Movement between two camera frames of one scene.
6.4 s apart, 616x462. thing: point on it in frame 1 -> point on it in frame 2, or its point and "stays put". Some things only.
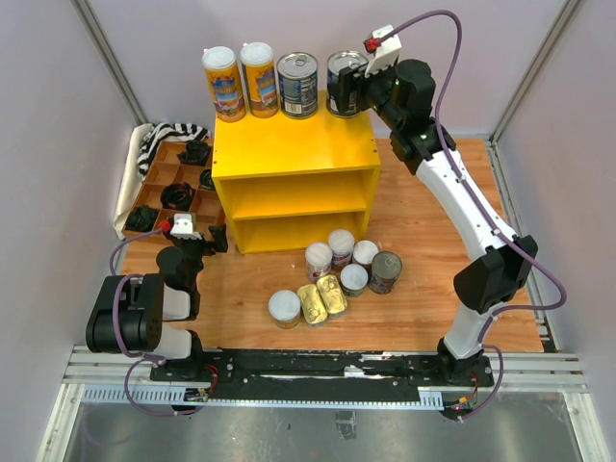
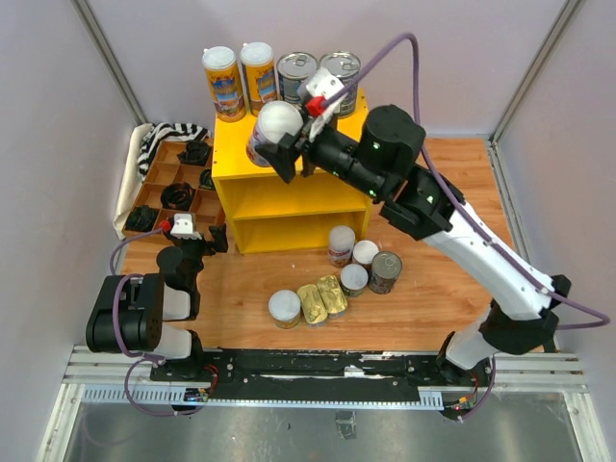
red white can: (319, 260) -> (274, 119)
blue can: (337, 62) stays put
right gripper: (349, 82) -> (283, 154)
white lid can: (353, 279) stays put
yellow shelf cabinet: (287, 183) stays put
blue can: (298, 85) stays put
